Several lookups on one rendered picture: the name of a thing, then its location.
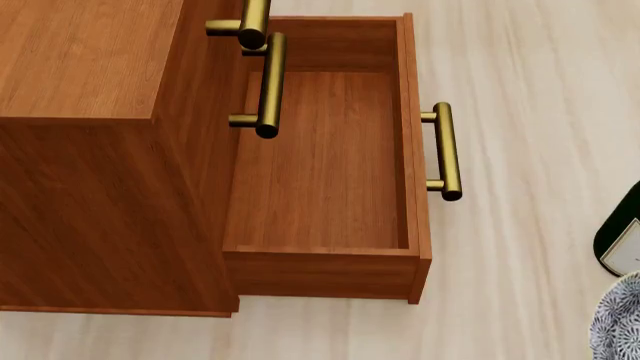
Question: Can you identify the brass drawer handle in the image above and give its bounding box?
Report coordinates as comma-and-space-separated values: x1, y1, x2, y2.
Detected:
228, 31, 288, 140
205, 0, 273, 51
419, 101, 464, 202

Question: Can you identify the brown wooden cabinet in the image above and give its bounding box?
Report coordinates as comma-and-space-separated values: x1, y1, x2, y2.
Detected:
0, 0, 257, 319

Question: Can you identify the open wooden drawer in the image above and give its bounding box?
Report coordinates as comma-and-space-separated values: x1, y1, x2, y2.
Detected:
221, 12, 433, 306

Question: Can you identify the blue patterned white plate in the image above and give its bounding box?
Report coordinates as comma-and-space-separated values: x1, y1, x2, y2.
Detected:
588, 270, 640, 360

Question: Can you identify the dark green wine bottle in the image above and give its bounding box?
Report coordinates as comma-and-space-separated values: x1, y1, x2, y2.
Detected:
592, 180, 640, 279

